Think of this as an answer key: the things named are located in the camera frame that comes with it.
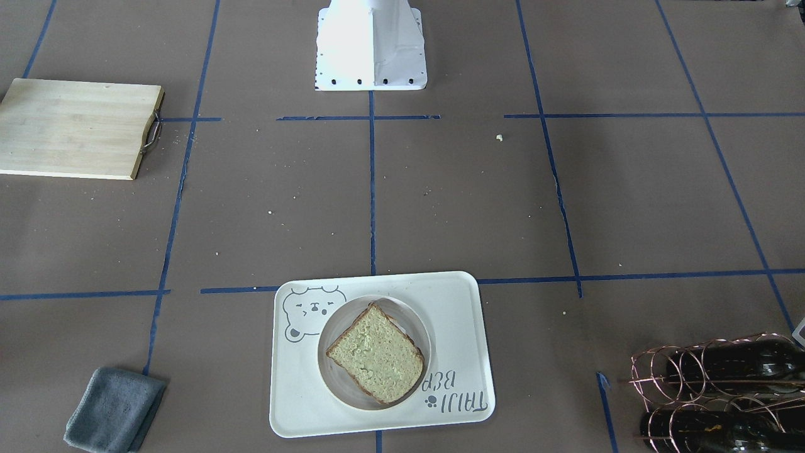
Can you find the bread slice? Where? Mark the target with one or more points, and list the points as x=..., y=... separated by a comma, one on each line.
x=379, y=357

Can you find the white round plate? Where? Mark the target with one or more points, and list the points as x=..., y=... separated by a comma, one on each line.
x=336, y=379

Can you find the cream bear tray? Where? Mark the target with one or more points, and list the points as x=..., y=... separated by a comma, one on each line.
x=458, y=386

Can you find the dark wine bottle rear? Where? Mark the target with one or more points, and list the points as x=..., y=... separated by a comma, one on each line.
x=699, y=430

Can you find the dark wine bottle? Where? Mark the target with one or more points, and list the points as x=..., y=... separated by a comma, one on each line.
x=764, y=366
x=699, y=430

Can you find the grey folded cloth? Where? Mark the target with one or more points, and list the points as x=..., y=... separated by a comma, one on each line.
x=116, y=411

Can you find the wooden cutting board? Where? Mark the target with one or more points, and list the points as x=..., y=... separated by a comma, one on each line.
x=82, y=129

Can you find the dark wine bottle front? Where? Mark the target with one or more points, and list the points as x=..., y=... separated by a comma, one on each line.
x=764, y=366

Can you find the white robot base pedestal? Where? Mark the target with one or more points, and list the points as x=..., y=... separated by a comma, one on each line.
x=370, y=45

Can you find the copper wire bottle rack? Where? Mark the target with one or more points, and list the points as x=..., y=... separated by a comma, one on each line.
x=648, y=376

